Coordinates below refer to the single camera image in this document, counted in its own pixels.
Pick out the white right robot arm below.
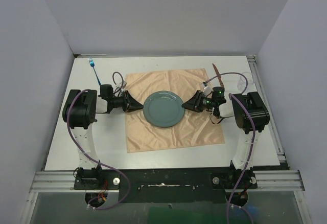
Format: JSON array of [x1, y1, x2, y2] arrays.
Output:
[[181, 86, 270, 188]]

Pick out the blue fork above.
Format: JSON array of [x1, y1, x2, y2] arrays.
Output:
[[88, 58, 101, 85]]

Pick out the teal round plate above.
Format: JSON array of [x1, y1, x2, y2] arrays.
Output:
[[143, 91, 185, 128]]

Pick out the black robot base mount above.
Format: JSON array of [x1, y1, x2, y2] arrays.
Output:
[[73, 167, 258, 207]]

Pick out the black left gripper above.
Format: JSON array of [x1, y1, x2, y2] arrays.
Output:
[[109, 91, 143, 113]]

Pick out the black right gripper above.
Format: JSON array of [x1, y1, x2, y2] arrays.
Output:
[[182, 91, 216, 113]]

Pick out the copper table knife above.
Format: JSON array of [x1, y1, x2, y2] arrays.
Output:
[[212, 63, 224, 87]]

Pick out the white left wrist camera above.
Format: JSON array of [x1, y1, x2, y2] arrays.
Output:
[[115, 80, 127, 89]]

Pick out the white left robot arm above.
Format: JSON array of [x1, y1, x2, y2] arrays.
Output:
[[62, 84, 143, 189]]

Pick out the peach satin cloth napkin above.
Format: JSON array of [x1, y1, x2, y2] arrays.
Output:
[[125, 69, 225, 153]]

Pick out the clear drinking glass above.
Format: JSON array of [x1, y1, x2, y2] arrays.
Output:
[[237, 72, 255, 93]]

